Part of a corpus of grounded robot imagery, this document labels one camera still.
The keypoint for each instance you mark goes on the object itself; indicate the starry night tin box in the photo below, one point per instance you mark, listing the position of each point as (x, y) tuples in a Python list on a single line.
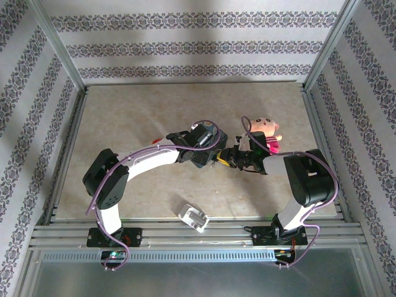
[(223, 139)]

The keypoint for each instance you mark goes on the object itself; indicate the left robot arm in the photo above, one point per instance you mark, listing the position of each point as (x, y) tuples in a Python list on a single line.
[(145, 161)]

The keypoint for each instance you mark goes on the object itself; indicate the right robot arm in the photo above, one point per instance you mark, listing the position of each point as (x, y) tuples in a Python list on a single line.
[(309, 179)]

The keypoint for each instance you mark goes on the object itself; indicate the round red gold tin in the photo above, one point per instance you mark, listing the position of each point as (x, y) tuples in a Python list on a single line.
[(154, 142)]

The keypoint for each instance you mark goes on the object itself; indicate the pink plush doll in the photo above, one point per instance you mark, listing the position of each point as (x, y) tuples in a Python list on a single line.
[(266, 123)]

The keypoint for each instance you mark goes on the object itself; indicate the white power adapter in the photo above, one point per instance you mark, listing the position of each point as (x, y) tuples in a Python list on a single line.
[(194, 218)]

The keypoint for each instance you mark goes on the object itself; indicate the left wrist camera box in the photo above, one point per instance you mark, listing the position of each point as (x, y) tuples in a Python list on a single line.
[(204, 139)]

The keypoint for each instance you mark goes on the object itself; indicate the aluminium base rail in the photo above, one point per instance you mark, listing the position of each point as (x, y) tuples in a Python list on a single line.
[(201, 233)]

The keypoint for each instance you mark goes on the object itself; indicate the right aluminium side rail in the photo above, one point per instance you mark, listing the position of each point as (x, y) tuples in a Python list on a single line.
[(318, 130)]

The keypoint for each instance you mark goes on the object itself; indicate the aluminium side rail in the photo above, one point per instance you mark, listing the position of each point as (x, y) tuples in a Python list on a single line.
[(318, 130), (69, 130)]

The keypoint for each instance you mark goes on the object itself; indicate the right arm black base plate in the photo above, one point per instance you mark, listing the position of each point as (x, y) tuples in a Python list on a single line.
[(263, 239)]

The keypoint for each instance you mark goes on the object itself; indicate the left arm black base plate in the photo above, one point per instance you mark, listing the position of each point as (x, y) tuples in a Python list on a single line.
[(133, 236)]

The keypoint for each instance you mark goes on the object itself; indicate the left aluminium side rail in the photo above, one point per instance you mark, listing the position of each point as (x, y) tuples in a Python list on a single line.
[(69, 130)]

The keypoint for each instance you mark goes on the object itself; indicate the right aluminium corner post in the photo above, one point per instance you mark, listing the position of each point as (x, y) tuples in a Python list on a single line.
[(331, 43)]

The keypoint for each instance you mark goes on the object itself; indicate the aluminium corner post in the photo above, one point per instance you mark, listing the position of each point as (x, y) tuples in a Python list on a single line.
[(58, 46), (331, 43)]

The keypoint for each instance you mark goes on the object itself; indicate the left aluminium corner post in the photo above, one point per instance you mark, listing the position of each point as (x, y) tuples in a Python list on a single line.
[(58, 46)]

